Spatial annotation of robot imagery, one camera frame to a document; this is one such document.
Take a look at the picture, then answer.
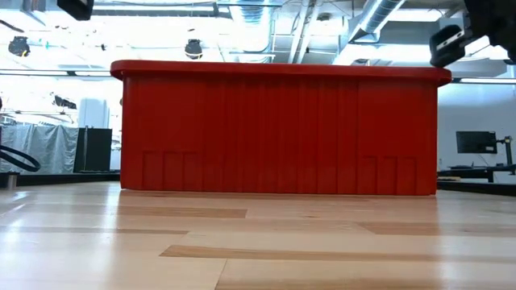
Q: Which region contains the red plastic bin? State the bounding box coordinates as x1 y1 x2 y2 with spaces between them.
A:
110 59 452 197

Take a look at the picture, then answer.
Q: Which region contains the black dark-screen monitor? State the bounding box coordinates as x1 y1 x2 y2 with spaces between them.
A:
455 130 498 155

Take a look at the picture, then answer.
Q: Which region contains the black desk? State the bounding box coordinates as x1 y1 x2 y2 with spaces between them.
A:
437 163 516 184

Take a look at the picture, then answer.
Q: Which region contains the black hanging ceiling fixture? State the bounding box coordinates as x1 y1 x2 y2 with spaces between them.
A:
53 95 78 111
7 35 31 58
184 38 204 60

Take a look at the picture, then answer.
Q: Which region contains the black cabinet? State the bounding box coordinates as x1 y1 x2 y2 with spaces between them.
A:
73 127 114 174

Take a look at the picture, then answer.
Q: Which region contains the grey tarp curtain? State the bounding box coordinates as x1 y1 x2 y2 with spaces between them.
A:
0 123 80 175

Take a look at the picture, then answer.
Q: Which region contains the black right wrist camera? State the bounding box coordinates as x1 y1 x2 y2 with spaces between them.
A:
428 23 476 68

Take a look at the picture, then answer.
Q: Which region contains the black looped cable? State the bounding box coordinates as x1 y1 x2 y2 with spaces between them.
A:
0 144 42 173

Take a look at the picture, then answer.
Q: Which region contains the silver frame foot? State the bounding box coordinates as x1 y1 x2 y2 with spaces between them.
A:
0 172 21 190

